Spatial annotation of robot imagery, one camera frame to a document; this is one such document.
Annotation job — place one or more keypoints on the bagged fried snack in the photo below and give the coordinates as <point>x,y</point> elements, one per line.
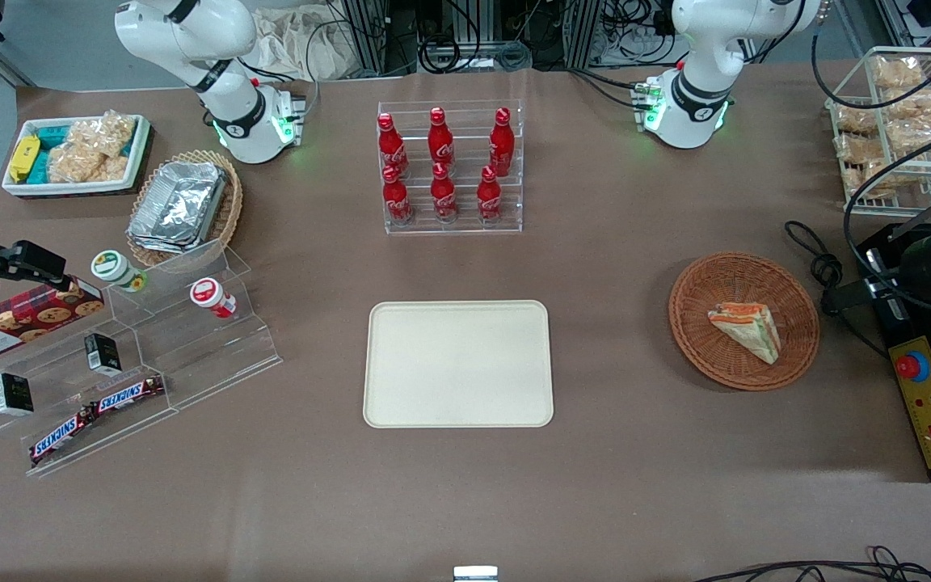
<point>860,149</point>
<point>918,136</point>
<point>855,120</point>
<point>918,103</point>
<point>894,179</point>
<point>898,73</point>

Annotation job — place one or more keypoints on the small silver white device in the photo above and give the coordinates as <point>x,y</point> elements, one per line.
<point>475,574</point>

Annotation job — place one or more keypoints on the Snickers chocolate bar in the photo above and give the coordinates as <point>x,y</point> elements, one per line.
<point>128,394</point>
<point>61,436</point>

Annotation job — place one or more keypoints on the yellow snack pack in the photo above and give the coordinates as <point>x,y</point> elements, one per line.
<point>23,158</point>

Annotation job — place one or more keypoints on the red tartan cookie box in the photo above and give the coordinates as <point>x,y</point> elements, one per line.
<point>21,319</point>

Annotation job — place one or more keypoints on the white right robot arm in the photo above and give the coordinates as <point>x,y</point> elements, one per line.
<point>233,101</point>

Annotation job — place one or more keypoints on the aluminium foil container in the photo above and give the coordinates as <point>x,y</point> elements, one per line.
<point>179,202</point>

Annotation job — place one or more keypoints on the red lid yogurt cup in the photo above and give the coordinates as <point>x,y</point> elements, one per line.
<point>211,296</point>

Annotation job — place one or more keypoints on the round brown wicker basket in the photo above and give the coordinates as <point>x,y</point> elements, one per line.
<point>716,356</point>

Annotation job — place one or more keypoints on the beige rectangular tray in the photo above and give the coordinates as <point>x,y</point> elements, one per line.
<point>457,364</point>

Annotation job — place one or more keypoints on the aluminium frame post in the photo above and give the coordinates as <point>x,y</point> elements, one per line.
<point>368,36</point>

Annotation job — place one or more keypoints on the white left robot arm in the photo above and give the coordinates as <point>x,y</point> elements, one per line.
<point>700,89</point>

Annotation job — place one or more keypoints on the small black box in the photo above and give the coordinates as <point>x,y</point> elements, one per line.
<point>102,354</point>
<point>13,394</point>

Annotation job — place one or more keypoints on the clear bag rice crackers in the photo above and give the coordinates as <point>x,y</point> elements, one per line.
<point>106,131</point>
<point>82,166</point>

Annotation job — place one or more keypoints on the white rectangular snack bin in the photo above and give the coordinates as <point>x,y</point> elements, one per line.
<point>69,188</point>

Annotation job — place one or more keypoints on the triangle sandwich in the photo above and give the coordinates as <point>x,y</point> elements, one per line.
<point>748,330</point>

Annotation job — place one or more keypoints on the beige crumpled cloth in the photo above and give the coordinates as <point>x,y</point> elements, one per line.
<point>304,44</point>

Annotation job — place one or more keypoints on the clear acrylic stepped stand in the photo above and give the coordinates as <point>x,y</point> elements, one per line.
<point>191,356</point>

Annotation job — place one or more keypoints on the green lid yogurt cup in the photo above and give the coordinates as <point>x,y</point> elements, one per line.
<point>114,268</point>

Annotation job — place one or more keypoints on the clear acrylic bottle rack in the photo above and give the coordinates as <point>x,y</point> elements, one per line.
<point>465,226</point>

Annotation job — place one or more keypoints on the red emergency stop button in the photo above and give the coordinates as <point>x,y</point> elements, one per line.
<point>912,367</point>

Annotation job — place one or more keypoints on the oval light wicker basket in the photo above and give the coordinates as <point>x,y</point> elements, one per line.
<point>233,206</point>

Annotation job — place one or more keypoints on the teal snack pack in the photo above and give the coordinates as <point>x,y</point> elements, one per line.
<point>40,168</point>
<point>52,136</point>

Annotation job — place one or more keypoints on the red cola bottle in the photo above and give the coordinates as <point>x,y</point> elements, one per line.
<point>501,144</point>
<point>389,147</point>
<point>396,200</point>
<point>440,141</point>
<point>443,196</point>
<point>489,198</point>

